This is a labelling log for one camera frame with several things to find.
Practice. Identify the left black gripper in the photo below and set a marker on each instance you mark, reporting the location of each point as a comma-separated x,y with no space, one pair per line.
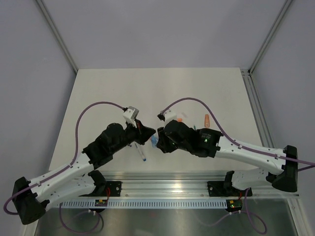
143,133

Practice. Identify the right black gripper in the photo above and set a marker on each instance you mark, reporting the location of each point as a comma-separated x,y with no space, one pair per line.
163,143

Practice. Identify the blue highlighter pen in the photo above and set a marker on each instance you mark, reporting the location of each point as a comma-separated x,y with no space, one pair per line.
154,140

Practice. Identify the orange highlighter pen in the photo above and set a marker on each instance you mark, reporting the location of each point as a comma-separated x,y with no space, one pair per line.
206,121

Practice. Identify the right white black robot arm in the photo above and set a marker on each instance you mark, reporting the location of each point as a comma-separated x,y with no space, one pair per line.
276,167

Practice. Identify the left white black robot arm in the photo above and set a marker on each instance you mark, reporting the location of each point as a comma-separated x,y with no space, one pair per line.
33,198

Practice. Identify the white blue-capped pen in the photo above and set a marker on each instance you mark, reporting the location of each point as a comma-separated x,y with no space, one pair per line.
140,151

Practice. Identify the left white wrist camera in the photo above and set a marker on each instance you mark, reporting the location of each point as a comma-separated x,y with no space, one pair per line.
130,114

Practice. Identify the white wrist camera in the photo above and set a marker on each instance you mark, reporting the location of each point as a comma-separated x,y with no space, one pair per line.
130,114
167,116

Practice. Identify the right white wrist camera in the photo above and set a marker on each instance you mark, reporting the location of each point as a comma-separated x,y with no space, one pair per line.
167,116

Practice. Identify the aluminium front rail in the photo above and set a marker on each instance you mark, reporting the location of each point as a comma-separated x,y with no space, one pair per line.
165,185

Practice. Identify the aluminium rail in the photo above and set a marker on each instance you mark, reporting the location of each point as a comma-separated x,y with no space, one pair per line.
165,185
257,110

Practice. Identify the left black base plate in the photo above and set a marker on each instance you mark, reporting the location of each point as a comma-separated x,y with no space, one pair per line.
113,188

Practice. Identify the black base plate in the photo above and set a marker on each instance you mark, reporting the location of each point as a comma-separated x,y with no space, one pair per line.
222,189
113,188

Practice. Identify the white slotted cable duct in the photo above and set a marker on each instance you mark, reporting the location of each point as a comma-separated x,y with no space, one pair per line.
147,204

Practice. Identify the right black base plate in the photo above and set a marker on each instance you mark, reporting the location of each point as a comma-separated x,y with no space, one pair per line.
222,189

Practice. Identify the right side aluminium rail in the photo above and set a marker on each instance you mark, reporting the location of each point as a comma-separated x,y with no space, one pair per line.
257,110

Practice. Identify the left aluminium frame post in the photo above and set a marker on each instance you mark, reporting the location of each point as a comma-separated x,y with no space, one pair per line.
43,9

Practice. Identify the aluminium frame post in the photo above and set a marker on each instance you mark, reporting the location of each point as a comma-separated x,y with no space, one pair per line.
280,17
43,9

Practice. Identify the right aluminium frame post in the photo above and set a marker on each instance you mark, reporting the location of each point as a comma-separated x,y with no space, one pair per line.
280,17

